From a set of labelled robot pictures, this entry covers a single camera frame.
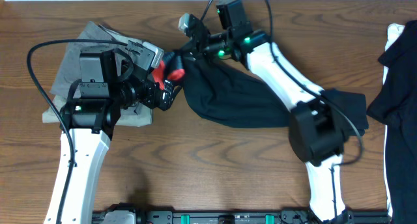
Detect black leggings red waistband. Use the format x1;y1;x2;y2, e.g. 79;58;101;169
151;49;369;137

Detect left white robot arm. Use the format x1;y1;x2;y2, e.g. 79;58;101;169
44;42;173;223

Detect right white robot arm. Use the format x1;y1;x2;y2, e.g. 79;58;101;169
179;0;348;223

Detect folded grey trousers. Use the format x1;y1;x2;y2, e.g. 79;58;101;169
42;21;157;130

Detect black garment pile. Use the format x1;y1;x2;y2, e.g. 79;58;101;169
367;20;416;223

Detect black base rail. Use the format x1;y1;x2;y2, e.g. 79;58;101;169
91;203;390;224

